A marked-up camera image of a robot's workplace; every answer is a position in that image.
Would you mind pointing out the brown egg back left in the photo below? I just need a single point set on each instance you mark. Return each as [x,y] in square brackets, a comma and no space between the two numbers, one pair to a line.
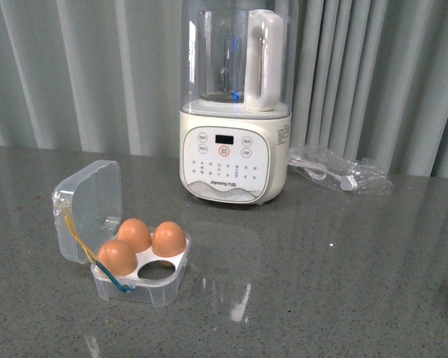
[136,233]

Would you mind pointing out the white Joyoung blender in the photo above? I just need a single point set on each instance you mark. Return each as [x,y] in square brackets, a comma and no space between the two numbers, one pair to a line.
[237,74]

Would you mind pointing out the clear plastic bag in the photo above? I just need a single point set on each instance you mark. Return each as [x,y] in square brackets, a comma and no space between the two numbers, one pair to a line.
[327,169]

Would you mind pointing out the clear plastic egg box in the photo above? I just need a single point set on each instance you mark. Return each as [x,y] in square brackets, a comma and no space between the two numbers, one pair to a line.
[94,196]

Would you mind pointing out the brown egg front left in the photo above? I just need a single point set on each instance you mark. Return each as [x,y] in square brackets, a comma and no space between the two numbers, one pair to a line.
[118,257]

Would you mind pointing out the brown egg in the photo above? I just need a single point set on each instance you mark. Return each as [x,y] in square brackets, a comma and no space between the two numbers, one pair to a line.
[168,240]
[118,257]
[136,233]

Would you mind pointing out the brown egg back right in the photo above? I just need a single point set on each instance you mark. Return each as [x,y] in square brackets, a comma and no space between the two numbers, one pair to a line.
[168,240]

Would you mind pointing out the yellow blue rubber band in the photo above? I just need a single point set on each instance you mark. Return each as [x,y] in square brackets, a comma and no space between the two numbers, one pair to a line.
[91,256]

